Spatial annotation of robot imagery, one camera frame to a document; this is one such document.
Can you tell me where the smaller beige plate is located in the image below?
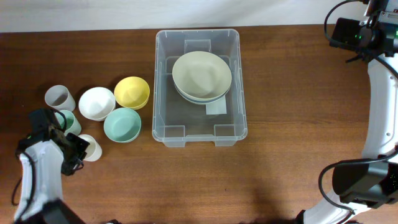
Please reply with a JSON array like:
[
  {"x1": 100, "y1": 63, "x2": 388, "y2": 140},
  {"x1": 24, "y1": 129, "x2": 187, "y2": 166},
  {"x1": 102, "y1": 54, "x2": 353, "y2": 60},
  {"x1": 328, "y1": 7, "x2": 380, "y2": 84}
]
[{"x1": 172, "y1": 51, "x2": 232, "y2": 102}]

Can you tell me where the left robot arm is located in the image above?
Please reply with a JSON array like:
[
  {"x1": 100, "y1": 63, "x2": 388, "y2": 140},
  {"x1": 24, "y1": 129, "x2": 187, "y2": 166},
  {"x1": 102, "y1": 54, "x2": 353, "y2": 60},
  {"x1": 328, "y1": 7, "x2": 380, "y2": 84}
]
[{"x1": 14, "y1": 108, "x2": 90, "y2": 223}]

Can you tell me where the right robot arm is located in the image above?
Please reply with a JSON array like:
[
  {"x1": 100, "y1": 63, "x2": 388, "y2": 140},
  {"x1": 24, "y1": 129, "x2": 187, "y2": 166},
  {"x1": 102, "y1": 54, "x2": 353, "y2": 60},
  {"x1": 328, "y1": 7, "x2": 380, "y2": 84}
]
[{"x1": 295, "y1": 0, "x2": 397, "y2": 223}]

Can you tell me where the clear plastic storage container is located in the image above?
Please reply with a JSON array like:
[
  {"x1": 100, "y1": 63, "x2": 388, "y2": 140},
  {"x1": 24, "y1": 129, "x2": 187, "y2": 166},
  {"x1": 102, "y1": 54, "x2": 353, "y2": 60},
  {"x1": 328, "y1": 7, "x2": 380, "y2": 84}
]
[{"x1": 152, "y1": 29, "x2": 248, "y2": 147}]

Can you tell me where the cream cup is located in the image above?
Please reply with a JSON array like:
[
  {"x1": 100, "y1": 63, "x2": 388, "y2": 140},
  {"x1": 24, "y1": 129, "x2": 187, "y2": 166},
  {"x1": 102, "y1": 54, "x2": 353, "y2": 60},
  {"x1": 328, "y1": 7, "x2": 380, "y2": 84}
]
[{"x1": 78, "y1": 134, "x2": 102, "y2": 162}]

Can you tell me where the mint green cup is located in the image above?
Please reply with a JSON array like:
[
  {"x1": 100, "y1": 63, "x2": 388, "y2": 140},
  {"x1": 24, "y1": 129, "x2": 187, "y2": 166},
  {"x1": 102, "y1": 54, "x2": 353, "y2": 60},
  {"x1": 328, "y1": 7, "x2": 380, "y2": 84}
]
[{"x1": 55, "y1": 110, "x2": 81, "y2": 136}]

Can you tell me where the white bowl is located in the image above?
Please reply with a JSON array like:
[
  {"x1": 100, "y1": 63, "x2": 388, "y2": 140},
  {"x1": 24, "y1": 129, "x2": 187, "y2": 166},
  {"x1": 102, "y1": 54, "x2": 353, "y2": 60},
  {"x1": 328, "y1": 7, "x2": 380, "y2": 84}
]
[{"x1": 78, "y1": 87, "x2": 116, "y2": 121}]

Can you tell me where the mint green bowl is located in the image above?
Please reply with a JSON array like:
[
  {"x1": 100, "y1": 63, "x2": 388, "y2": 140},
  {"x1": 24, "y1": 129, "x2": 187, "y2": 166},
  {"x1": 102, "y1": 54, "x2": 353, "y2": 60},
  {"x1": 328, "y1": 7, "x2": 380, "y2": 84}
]
[{"x1": 104, "y1": 108, "x2": 142, "y2": 143}]

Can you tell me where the grey cup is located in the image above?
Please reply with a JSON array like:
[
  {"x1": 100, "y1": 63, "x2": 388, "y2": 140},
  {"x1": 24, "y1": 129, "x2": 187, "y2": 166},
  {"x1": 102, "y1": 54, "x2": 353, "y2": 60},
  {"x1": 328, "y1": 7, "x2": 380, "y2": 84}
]
[{"x1": 45, "y1": 85, "x2": 76, "y2": 111}]

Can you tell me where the yellow bowl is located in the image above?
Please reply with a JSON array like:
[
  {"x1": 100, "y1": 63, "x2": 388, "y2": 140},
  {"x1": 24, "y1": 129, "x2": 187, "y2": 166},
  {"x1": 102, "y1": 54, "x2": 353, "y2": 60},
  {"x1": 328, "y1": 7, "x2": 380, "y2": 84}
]
[{"x1": 114, "y1": 77, "x2": 150, "y2": 110}]

